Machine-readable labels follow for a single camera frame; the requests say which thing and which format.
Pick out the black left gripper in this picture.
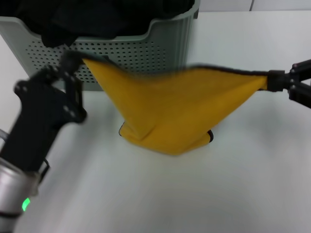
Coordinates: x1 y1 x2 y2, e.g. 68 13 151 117
0 51 87 173

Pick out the left wrist connector cable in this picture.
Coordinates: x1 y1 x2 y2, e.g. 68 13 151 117
31 157 51 185

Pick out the dark towel pile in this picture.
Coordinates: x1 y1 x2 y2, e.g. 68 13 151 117
0 0 195 48

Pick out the yellow towel with black edge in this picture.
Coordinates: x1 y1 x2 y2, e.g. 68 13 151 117
82 57 270 156

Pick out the green perforated storage box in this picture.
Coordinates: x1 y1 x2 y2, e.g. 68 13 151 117
0 0 201 92

